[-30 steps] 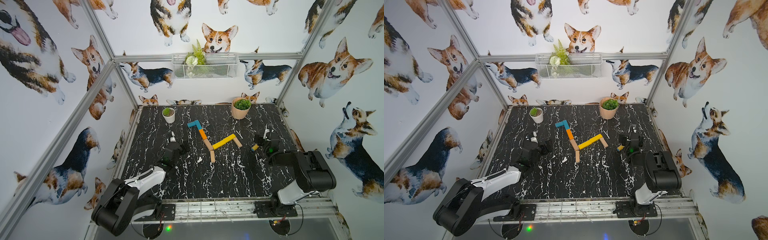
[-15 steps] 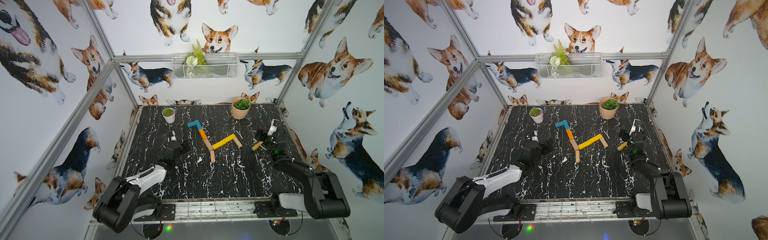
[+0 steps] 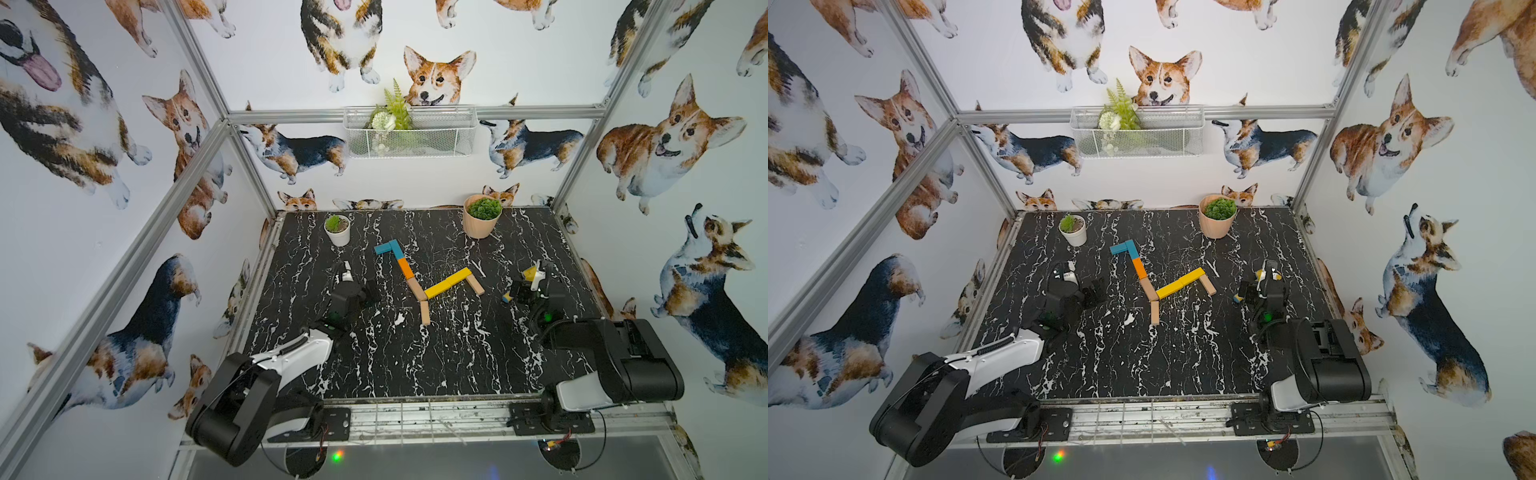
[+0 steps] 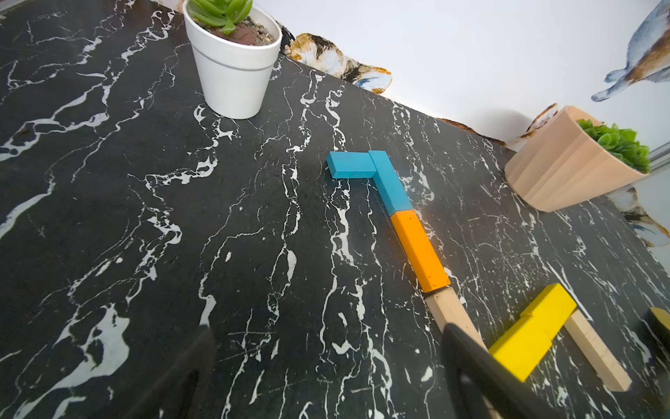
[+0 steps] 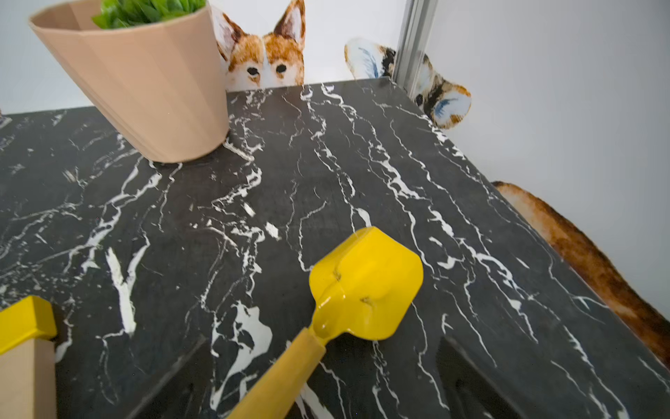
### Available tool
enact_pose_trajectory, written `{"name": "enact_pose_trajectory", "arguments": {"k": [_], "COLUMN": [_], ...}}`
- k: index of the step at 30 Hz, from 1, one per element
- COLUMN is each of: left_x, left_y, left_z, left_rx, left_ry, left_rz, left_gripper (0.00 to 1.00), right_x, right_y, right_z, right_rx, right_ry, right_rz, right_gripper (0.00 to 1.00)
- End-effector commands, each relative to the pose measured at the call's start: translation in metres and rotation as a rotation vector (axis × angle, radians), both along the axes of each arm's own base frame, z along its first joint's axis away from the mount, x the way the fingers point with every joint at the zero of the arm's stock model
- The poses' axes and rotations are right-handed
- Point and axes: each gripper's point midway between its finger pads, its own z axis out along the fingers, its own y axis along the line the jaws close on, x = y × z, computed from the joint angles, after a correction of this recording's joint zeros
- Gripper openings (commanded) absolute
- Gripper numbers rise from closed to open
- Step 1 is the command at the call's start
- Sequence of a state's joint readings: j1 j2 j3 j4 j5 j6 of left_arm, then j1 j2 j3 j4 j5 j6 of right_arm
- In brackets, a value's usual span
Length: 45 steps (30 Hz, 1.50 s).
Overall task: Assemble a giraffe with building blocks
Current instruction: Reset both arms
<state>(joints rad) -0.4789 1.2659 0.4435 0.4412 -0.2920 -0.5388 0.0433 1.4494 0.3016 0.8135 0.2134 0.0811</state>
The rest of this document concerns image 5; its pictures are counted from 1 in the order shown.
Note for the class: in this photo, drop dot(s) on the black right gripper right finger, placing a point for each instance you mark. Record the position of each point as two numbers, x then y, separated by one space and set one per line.
469 392

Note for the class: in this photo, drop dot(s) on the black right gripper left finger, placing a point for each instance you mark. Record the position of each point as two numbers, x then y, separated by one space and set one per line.
178 391

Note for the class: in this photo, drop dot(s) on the yellow block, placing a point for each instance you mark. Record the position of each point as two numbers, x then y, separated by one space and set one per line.
30 318

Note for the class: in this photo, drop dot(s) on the yellow toy shovel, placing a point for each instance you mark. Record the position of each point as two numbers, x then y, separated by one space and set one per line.
363 287

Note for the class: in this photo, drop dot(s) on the pink ribbed plant pot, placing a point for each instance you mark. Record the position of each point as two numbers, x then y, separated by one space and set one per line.
160 85

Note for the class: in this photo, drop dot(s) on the green succulent plant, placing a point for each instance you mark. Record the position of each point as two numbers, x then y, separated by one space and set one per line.
122 14

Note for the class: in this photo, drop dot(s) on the aluminium frame post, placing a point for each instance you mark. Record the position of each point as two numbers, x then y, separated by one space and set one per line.
415 32

